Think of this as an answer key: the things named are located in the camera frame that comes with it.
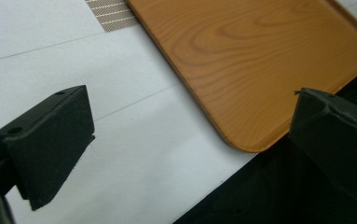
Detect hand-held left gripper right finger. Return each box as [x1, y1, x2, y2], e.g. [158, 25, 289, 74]
[288, 87, 357, 200]

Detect wooden tray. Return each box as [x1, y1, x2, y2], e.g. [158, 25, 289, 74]
[124, 0, 357, 154]

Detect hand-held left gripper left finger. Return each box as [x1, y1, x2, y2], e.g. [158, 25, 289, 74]
[0, 84, 96, 212]

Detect striped woven mat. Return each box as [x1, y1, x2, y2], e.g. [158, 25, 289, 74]
[84, 0, 141, 34]

